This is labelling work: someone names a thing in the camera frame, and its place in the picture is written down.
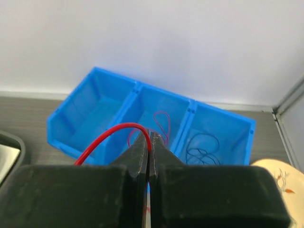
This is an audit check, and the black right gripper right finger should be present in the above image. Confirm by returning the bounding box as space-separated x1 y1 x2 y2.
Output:
149 133 291 228

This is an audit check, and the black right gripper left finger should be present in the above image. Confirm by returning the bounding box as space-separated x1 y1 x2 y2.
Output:
0 134 148 228

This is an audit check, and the red thin wire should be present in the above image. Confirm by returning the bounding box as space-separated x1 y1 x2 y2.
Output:
74 111 171 212

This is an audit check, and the blue three-compartment plastic bin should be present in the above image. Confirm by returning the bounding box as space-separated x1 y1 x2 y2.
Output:
47 68 256 165

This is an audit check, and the beige decorated ceramic plate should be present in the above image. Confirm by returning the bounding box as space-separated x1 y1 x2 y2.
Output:
251 159 304 228

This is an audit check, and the white paper sheet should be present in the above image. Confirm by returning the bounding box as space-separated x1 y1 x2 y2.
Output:
0 144 20 183

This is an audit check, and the dark green plastic tray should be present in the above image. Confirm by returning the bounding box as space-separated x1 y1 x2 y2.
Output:
0 130 30 187

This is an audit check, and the aluminium frame post right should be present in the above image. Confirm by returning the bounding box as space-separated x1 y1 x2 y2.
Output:
273 79 304 171

